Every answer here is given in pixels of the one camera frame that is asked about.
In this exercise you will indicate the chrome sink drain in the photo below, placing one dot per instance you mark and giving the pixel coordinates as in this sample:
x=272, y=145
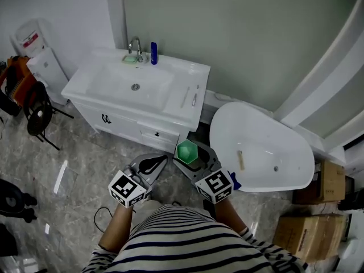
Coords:
x=135, y=86

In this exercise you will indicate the chrome faucet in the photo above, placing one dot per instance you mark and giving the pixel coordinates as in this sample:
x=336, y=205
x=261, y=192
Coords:
x=136, y=47

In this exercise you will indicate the small cardboard box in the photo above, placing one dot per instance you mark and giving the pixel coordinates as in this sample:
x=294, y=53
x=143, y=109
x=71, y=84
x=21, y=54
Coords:
x=327, y=182

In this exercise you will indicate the large cardboard box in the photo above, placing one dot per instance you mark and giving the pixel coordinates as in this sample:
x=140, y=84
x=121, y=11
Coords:
x=308, y=236

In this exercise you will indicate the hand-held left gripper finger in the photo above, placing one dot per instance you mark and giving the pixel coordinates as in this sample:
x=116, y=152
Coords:
x=153, y=156
x=157, y=173

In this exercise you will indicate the white sink counter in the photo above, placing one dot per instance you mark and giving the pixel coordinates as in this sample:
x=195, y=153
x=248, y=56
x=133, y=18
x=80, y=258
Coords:
x=186, y=75

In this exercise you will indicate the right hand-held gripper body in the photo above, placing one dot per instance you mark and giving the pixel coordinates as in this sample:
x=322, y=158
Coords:
x=214, y=185

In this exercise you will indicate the black office chair base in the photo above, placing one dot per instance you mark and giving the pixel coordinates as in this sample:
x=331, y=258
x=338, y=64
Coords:
x=12, y=200

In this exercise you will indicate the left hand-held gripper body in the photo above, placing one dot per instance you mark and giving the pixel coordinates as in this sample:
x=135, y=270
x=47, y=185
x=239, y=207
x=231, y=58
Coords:
x=126, y=188

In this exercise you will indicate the wooden brush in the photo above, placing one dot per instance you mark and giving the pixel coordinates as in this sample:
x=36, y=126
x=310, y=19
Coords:
x=241, y=159

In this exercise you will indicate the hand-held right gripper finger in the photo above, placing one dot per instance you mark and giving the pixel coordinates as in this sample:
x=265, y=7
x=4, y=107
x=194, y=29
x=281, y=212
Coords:
x=185, y=170
x=211, y=155

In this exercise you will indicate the white vanity cabinet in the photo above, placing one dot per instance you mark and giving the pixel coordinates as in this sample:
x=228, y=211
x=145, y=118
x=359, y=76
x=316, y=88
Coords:
x=125, y=124

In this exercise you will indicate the white water dispenser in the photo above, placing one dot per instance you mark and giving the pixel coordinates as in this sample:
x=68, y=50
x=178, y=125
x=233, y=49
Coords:
x=47, y=64

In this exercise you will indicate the green cup item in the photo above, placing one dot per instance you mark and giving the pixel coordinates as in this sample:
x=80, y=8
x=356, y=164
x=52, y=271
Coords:
x=186, y=151

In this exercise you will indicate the black device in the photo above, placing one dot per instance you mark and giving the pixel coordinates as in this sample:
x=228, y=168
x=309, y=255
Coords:
x=352, y=195

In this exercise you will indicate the green soap dish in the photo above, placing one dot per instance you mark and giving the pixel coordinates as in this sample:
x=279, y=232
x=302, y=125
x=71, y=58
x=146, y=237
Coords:
x=129, y=59

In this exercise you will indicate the black folding chair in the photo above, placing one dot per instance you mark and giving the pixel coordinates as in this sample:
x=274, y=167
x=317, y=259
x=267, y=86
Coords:
x=38, y=115

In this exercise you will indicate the person's striped shirt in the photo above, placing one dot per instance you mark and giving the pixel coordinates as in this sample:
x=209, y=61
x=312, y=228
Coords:
x=185, y=243

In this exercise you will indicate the blue bottle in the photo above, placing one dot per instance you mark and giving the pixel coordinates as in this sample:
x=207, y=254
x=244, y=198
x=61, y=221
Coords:
x=154, y=53

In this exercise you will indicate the person's right forearm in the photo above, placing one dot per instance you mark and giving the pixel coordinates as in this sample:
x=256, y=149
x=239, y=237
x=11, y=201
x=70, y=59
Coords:
x=227, y=213

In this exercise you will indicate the white bathtub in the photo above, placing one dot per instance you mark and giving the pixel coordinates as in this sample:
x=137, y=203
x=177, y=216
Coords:
x=261, y=141

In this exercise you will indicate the white door frame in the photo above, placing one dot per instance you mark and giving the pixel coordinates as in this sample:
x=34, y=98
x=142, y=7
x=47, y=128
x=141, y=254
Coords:
x=327, y=75

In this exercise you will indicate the person's left forearm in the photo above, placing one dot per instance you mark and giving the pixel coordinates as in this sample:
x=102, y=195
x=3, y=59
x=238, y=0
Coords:
x=118, y=227

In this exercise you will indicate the white toothbrush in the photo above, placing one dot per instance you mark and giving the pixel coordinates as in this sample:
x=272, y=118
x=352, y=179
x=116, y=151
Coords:
x=185, y=97

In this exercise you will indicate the orange bag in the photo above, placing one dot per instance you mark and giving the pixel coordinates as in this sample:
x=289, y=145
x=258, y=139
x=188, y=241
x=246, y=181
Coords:
x=17, y=78

